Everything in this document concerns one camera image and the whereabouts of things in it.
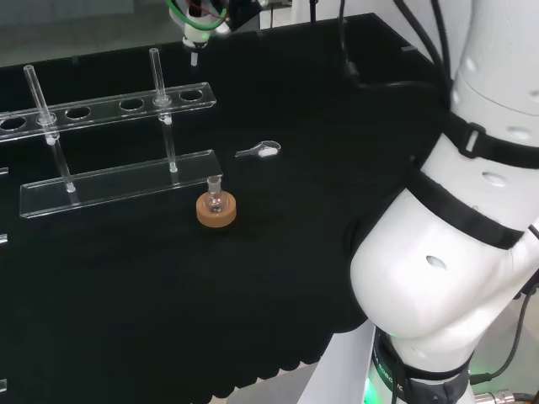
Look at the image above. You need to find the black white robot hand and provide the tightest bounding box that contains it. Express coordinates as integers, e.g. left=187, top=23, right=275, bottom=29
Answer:
left=168, top=0, right=232, bottom=67

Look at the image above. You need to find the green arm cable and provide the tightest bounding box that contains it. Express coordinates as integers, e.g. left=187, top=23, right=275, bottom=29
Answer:
left=166, top=0, right=231, bottom=33

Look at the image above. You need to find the clear acrylic funnel stand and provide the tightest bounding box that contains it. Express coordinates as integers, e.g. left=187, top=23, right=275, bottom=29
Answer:
left=0, top=47, right=224, bottom=221

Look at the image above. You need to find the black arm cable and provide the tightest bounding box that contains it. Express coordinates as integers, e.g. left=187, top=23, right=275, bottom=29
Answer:
left=336, top=0, right=458, bottom=100

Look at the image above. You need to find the black base cable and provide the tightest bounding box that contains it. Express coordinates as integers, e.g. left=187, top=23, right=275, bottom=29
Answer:
left=469, top=225, right=539, bottom=385

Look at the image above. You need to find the black bench cloth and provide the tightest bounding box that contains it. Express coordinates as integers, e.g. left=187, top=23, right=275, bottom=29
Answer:
left=0, top=12, right=455, bottom=401

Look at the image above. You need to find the brown cork ring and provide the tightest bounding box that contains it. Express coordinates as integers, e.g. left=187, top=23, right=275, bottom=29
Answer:
left=195, top=191, right=238, bottom=229

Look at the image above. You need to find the clear plastic funnel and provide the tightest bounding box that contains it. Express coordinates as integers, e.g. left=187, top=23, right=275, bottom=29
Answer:
left=234, top=140, right=282, bottom=160

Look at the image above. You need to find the small round-bottom glass flask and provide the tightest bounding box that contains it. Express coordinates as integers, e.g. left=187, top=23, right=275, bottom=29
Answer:
left=205, top=175, right=225, bottom=214

